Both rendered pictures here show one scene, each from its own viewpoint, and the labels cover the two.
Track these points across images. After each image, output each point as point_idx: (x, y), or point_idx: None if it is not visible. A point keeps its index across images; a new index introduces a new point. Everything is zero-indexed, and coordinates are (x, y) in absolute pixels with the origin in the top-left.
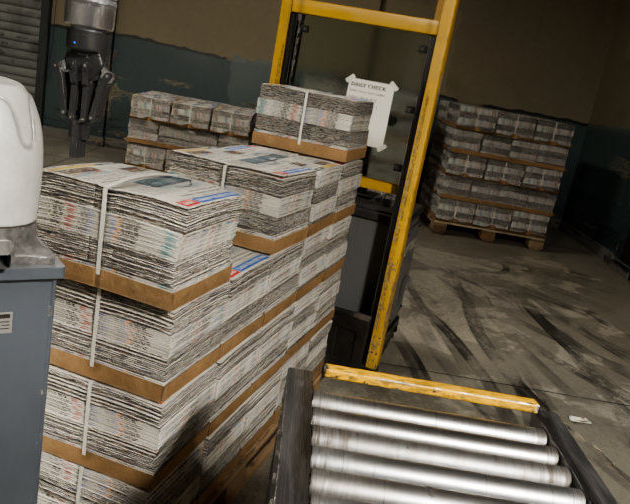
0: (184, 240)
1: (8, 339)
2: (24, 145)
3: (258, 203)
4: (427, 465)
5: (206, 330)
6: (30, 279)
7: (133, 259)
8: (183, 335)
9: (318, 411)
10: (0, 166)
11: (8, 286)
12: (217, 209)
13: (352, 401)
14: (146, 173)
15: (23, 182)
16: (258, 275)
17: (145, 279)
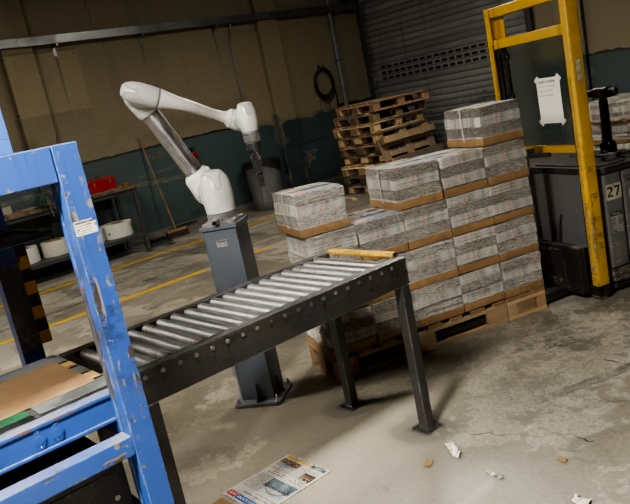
0: (298, 209)
1: (227, 248)
2: (217, 188)
3: (389, 185)
4: (310, 272)
5: (340, 248)
6: (226, 228)
7: (291, 220)
8: (319, 249)
9: (305, 262)
10: (211, 196)
11: (222, 231)
12: (319, 194)
13: (324, 259)
14: (306, 185)
15: (219, 199)
16: (387, 222)
17: (295, 227)
